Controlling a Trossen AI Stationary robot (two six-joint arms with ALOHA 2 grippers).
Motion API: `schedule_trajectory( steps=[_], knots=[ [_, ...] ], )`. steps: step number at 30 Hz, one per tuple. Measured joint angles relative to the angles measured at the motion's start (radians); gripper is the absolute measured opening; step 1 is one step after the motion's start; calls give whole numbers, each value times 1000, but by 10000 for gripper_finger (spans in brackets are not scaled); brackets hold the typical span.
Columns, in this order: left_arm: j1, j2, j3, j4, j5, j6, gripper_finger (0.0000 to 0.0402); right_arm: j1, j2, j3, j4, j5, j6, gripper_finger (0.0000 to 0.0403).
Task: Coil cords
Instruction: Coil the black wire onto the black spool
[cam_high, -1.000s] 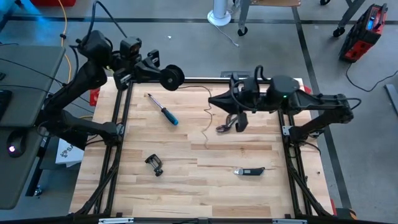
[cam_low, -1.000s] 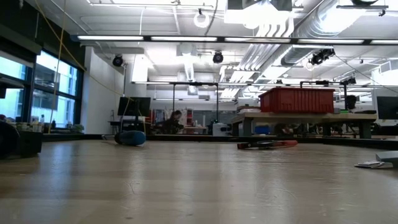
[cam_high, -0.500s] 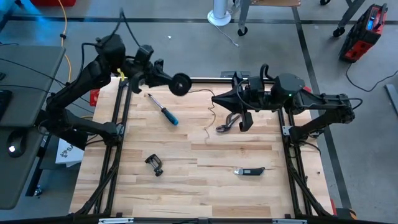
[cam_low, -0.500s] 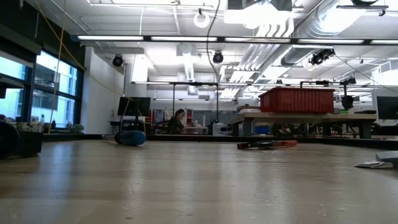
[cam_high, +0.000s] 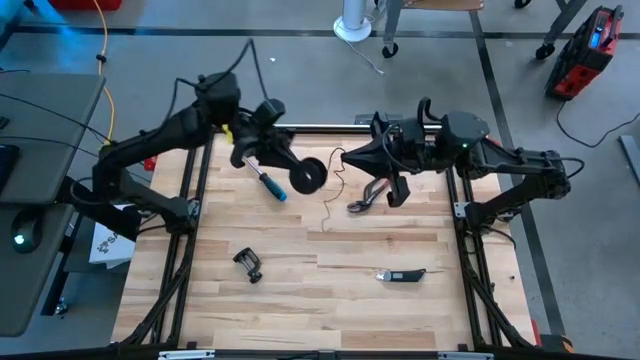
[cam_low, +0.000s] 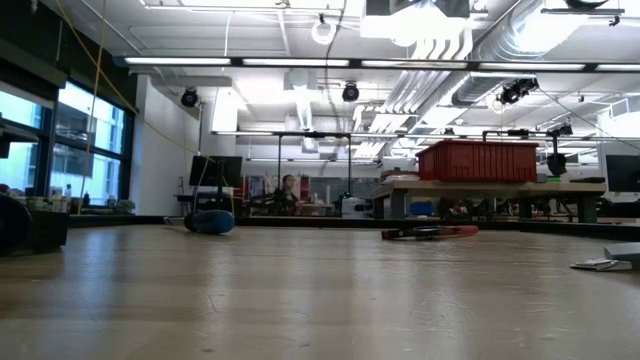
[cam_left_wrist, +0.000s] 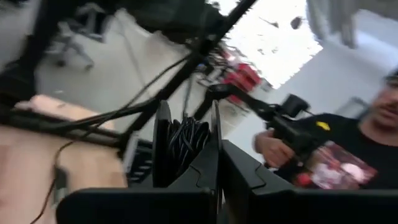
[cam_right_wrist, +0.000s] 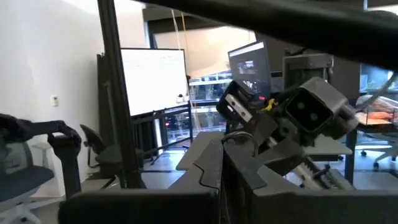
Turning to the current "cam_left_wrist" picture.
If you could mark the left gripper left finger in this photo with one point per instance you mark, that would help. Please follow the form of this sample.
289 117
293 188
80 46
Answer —
140 205

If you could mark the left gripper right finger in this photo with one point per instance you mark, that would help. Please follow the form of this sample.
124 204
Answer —
280 205

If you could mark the person's hand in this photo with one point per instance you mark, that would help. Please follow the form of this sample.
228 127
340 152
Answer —
270 149

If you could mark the person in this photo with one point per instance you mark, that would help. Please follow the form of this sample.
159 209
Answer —
373 149

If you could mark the red storage box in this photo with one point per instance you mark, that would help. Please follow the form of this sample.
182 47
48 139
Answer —
245 76

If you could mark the office chair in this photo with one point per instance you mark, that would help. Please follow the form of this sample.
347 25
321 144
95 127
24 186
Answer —
74 40

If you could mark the silver metal bracket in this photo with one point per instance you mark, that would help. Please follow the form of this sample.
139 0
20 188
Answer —
130 155

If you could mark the black aluminium table frame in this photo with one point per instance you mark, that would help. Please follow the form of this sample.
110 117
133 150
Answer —
174 83

